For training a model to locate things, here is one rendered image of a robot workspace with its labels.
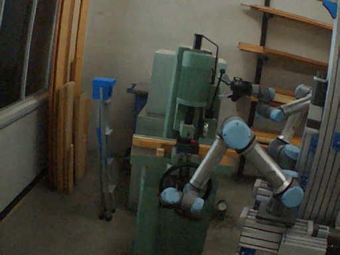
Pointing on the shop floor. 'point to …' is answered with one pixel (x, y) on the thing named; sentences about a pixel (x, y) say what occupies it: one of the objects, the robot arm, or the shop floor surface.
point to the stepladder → (100, 86)
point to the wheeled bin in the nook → (141, 90)
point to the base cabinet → (169, 226)
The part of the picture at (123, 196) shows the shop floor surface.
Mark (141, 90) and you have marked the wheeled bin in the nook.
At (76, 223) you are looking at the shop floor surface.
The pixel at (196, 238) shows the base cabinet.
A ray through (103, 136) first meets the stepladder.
